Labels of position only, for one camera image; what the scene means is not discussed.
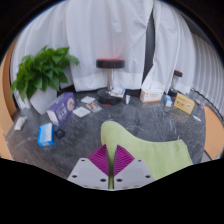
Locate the white plastic packet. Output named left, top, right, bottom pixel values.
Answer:
left=13, top=115, right=28, bottom=131

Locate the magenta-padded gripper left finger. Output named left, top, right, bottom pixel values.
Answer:
left=67, top=144, right=111, bottom=190

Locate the light green towel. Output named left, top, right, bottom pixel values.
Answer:
left=100, top=120, right=194, bottom=190

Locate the yellow table sign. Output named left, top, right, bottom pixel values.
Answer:
left=173, top=92, right=196, bottom=116

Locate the black stool with red rim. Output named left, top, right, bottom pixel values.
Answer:
left=168, top=69, right=184, bottom=98
left=95, top=58, right=126, bottom=106

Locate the white curtain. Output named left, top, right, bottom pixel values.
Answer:
left=141, top=0, right=224, bottom=116
left=9, top=0, right=154, bottom=111

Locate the white and orange carton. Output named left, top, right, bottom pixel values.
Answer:
left=139, top=87, right=165, bottom=104

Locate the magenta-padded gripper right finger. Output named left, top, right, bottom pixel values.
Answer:
left=113, top=144, right=156, bottom=190

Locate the small blue and white box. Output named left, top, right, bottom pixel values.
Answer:
left=164, top=94, right=174, bottom=108

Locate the white booklet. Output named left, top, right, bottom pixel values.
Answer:
left=109, top=87, right=127, bottom=99

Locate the small black round object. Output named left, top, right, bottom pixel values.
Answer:
left=54, top=128, right=66, bottom=140

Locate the green plant in white pot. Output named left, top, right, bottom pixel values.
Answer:
left=10, top=45, right=80, bottom=115

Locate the purple cardboard box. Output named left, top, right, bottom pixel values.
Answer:
left=46, top=91, right=76, bottom=128

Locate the brown printed snack packet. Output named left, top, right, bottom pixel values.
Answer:
left=85, top=101, right=103, bottom=113

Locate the small white card packet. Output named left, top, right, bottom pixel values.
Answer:
left=80, top=95, right=96, bottom=104

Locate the white flat sachet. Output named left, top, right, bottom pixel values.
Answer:
left=72, top=106, right=91, bottom=118

